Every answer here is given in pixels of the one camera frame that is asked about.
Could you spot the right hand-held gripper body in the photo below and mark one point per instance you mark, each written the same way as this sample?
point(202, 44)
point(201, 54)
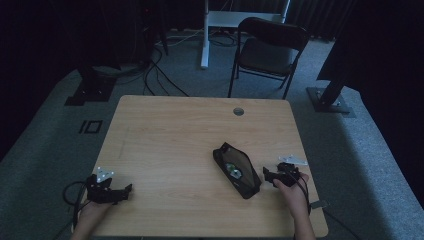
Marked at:
point(287, 174)

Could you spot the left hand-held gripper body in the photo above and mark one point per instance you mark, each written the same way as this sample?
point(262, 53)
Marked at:
point(100, 191)

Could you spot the black stand with base plate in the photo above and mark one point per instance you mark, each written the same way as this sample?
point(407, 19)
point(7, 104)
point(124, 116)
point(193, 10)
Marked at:
point(91, 88)
point(330, 100)

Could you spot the black mesh pencil case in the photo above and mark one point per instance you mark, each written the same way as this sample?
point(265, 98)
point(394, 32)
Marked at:
point(238, 173)

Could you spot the black folding chair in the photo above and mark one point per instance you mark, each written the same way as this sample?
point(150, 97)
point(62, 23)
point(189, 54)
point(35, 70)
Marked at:
point(266, 53)

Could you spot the person's left hand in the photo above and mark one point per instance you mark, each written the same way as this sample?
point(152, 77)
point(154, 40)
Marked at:
point(91, 211)

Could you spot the person's right hand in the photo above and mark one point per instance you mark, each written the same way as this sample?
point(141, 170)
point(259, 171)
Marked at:
point(295, 196)

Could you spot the white desk frame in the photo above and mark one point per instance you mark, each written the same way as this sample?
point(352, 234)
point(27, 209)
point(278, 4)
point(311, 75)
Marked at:
point(213, 20)

